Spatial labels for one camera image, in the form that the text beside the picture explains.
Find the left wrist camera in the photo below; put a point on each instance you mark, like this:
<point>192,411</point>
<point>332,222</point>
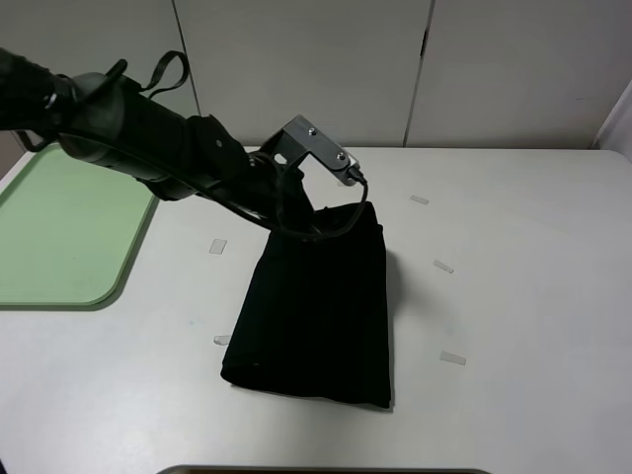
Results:
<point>300,138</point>

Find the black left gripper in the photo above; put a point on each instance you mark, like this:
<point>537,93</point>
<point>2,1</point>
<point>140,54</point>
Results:
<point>286,202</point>

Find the black short sleeve t-shirt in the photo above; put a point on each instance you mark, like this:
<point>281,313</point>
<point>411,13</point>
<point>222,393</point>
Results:
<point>314,321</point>

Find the clear tape marker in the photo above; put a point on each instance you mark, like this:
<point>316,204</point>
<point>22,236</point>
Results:
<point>452,358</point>
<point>217,246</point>
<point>222,340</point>
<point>420,200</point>
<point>441,265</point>

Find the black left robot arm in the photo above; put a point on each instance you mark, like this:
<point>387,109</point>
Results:
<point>111,121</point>

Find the green plastic tray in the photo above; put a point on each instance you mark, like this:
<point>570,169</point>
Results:
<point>70,232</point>

